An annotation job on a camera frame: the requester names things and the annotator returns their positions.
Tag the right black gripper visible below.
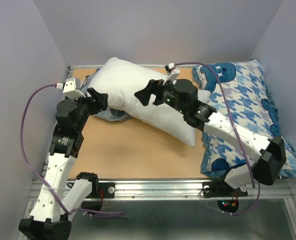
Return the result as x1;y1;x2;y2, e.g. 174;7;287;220
134;75;187;115

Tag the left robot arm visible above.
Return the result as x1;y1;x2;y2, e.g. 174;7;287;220
18;88;108;240

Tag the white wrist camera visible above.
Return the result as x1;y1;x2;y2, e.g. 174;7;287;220
55;77;86;99
163;62;180;85

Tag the dark blue lettered pillowcase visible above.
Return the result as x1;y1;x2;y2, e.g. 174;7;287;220
81;68;131;122

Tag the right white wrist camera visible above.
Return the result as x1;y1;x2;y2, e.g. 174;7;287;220
163;62;180;85

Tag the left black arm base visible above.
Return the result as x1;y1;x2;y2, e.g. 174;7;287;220
80;182;116;211

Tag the blue houndstooth bear pillow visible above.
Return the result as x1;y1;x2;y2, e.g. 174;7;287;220
191;58;296;180

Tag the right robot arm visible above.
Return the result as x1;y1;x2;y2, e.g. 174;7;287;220
134;79;286;195

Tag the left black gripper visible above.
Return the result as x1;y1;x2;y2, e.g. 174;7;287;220
69;87;109;132

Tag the white pillow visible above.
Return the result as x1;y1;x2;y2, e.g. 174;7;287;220
88;57;196;147

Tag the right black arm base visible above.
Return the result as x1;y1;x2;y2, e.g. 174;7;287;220
199;180;248;215

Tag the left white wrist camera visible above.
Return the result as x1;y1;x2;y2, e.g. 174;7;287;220
55;77;86;99

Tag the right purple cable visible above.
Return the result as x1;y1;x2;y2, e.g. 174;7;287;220
166;62;262;216

